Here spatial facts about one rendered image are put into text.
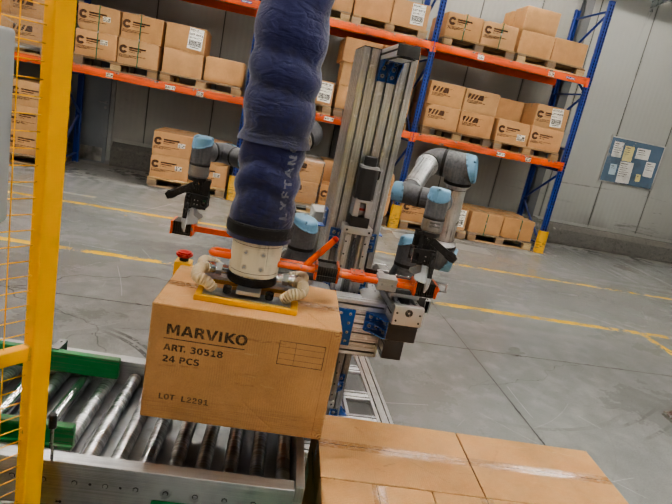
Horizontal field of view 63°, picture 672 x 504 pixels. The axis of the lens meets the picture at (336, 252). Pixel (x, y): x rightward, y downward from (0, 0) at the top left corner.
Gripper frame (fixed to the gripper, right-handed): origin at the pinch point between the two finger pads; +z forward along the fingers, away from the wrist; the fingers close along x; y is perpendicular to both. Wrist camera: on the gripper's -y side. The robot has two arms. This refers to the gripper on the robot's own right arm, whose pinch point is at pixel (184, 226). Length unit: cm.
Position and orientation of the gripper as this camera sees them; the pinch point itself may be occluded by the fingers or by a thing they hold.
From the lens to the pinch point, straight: 220.1
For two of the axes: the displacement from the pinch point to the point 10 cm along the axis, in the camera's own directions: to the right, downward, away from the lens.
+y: 9.8, 1.9, 1.0
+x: -0.5, -2.7, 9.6
